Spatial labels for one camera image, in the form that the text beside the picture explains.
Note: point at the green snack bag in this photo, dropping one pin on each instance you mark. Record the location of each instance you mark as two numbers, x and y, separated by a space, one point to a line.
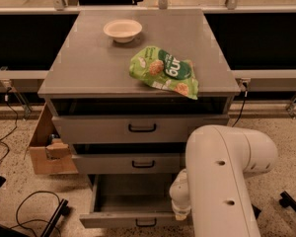
158 69

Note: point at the black power adapter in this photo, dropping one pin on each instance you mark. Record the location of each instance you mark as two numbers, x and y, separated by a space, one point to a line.
256 211

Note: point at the grey bottom drawer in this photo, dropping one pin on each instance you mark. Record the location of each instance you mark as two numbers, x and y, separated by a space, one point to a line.
131 200

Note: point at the black stand leg left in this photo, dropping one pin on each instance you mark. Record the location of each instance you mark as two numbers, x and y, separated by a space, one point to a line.
62 210

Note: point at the grey middle drawer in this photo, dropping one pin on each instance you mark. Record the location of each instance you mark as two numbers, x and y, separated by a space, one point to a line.
143 163

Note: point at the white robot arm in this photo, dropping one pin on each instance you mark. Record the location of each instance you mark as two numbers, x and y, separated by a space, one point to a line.
211 189

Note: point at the grey drawer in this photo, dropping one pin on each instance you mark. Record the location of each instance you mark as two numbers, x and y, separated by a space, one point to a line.
131 129
143 163
131 200

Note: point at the black cable floor loop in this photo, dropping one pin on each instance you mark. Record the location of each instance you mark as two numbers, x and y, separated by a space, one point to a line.
34 212

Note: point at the black stand leg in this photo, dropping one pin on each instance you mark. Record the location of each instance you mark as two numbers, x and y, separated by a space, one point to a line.
287 200
62 210

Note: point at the black stand leg right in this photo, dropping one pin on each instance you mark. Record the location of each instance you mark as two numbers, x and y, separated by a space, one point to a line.
287 200

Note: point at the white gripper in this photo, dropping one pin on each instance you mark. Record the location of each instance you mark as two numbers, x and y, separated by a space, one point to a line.
181 207

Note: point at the grey top drawer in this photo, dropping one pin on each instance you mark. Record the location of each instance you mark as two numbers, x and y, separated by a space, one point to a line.
131 129

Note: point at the grey drawer cabinet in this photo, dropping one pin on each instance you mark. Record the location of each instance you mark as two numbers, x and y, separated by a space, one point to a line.
91 77

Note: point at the brown cardboard box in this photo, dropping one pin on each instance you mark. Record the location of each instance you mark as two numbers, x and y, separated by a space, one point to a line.
49 155

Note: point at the white paper bowl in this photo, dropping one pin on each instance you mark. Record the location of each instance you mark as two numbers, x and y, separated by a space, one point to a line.
122 31

